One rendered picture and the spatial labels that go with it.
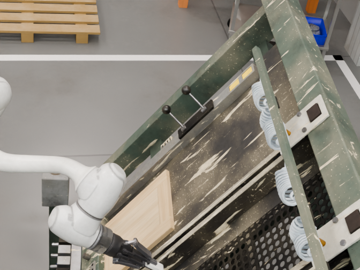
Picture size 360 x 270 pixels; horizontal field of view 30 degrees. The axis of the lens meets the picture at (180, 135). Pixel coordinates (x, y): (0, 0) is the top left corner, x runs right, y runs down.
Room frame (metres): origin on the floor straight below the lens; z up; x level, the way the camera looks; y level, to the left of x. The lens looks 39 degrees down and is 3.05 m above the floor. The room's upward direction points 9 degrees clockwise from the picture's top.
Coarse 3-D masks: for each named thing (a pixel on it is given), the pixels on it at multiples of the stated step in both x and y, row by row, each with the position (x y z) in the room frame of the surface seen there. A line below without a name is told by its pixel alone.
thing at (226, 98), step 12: (252, 72) 2.09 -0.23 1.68; (240, 84) 2.09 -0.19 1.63; (252, 84) 2.09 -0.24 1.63; (228, 96) 2.08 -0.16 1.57; (216, 108) 2.07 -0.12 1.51; (204, 120) 2.07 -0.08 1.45; (192, 132) 2.06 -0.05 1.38; (168, 144) 2.08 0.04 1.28; (180, 144) 2.05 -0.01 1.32; (156, 156) 2.07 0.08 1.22; (168, 156) 2.04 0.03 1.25; (144, 168) 2.06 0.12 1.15; (156, 168) 2.04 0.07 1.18; (132, 180) 2.05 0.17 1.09; (144, 180) 2.03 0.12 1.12; (132, 192) 2.02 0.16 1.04; (120, 204) 2.01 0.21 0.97; (108, 216) 2.01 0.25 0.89
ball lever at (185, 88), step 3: (183, 87) 2.12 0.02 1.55; (186, 87) 2.12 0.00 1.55; (189, 87) 2.13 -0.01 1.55; (183, 90) 2.11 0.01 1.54; (186, 90) 2.11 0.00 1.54; (189, 90) 2.12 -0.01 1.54; (183, 93) 2.11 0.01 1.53; (186, 93) 2.11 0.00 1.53; (189, 93) 2.12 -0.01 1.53; (192, 96) 2.11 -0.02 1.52; (195, 99) 2.11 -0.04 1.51; (198, 102) 2.10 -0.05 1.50; (201, 105) 2.10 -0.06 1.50; (201, 108) 2.09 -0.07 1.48; (204, 108) 2.08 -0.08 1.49; (201, 111) 2.08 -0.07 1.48; (204, 111) 2.08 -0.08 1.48
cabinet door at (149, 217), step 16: (160, 176) 1.97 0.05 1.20; (144, 192) 1.96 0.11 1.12; (160, 192) 1.89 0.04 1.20; (128, 208) 1.94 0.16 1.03; (144, 208) 1.88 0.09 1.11; (160, 208) 1.81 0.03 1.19; (112, 224) 1.92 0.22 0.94; (128, 224) 1.86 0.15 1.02; (144, 224) 1.79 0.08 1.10; (160, 224) 1.73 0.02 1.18; (128, 240) 1.78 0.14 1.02; (144, 240) 1.72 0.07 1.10; (160, 240) 1.68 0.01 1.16
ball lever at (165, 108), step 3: (165, 105) 2.12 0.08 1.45; (162, 108) 2.11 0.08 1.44; (165, 108) 2.10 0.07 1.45; (168, 108) 2.11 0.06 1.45; (162, 111) 2.10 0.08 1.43; (165, 111) 2.10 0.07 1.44; (168, 111) 2.10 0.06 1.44; (171, 114) 2.10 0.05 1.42; (174, 117) 2.10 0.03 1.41; (177, 120) 2.09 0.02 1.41; (180, 123) 2.08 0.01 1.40; (183, 126) 2.08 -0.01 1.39; (186, 126) 2.08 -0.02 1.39; (183, 129) 2.07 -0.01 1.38
